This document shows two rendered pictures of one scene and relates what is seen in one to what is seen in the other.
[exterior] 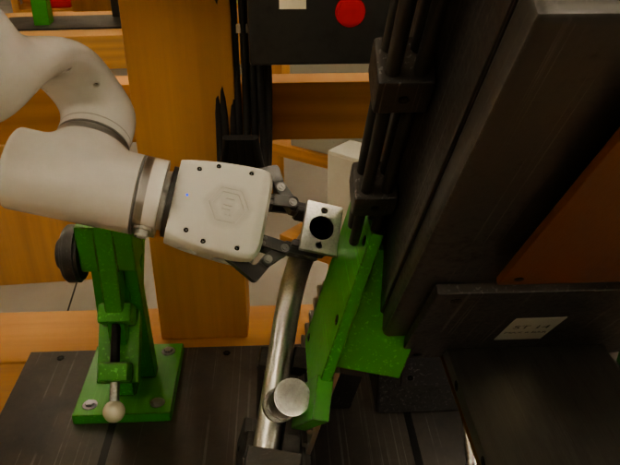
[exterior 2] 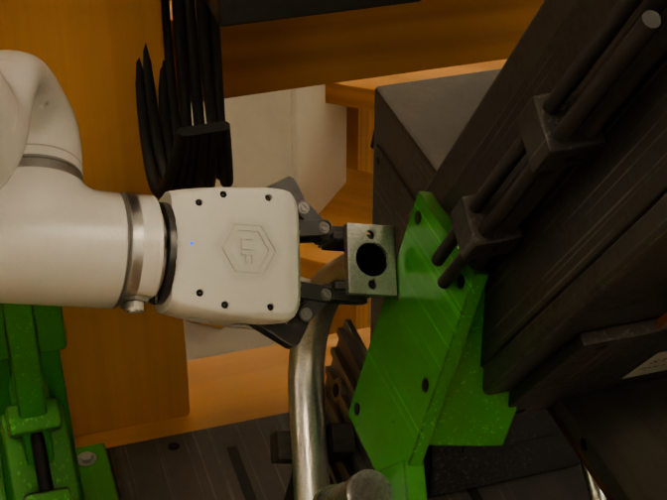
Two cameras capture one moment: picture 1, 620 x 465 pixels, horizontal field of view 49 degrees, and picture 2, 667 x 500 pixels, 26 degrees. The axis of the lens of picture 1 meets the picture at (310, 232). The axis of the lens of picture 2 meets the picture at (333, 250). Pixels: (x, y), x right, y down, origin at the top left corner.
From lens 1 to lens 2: 0.44 m
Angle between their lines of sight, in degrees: 13
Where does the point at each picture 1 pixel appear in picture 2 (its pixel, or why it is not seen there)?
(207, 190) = (216, 232)
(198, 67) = (109, 20)
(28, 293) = not seen: outside the picture
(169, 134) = not seen: hidden behind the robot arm
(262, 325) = (205, 392)
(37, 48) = (17, 89)
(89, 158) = (58, 213)
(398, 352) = (501, 414)
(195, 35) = not seen: outside the picture
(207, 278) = (125, 334)
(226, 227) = (251, 280)
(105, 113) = (54, 139)
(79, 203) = (55, 280)
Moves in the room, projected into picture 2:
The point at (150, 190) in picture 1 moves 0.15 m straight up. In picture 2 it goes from (149, 247) to (133, 51)
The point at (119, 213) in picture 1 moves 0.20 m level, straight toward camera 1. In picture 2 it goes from (109, 285) to (249, 447)
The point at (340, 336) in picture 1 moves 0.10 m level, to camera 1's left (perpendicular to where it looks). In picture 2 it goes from (435, 406) to (300, 429)
